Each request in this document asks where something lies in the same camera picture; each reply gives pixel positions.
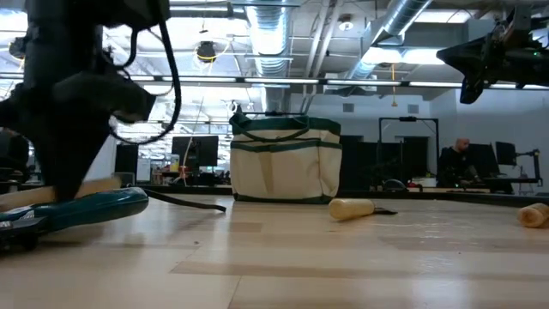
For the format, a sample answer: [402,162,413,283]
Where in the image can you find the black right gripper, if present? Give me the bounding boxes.
[436,27,549,105]

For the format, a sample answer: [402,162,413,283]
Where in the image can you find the teal-handled pruning shears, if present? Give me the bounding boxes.
[0,187,227,252]

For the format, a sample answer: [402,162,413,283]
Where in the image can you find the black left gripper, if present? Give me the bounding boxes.
[0,0,157,203]

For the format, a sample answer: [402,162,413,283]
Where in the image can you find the person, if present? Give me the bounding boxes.
[436,137,482,189]

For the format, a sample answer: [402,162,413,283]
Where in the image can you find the black metal table frame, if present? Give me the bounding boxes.
[0,182,549,209]

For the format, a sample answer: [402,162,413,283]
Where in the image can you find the cream green garden tote bag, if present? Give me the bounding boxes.
[228,112,343,205]

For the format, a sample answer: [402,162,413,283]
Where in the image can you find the silver trowel wooden handle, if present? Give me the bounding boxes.
[516,202,549,229]

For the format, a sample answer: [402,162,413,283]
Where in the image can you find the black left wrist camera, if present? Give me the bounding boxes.
[98,0,172,30]

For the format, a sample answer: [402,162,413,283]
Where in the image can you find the wooden-handled black rake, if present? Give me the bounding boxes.
[328,197,399,221]

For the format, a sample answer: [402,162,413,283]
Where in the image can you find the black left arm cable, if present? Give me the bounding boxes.
[109,19,183,146]

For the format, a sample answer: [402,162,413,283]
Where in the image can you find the long ceiling light bar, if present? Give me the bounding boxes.
[0,75,549,90]

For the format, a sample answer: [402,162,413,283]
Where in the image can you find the black metal rig frame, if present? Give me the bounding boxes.
[377,116,441,186]

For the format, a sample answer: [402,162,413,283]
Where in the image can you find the silver ceiling air duct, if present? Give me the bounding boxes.
[244,0,298,113]
[342,0,435,82]

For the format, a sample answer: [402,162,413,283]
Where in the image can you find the black computer monitor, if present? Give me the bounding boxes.
[495,141,518,167]
[114,142,140,175]
[171,135,220,169]

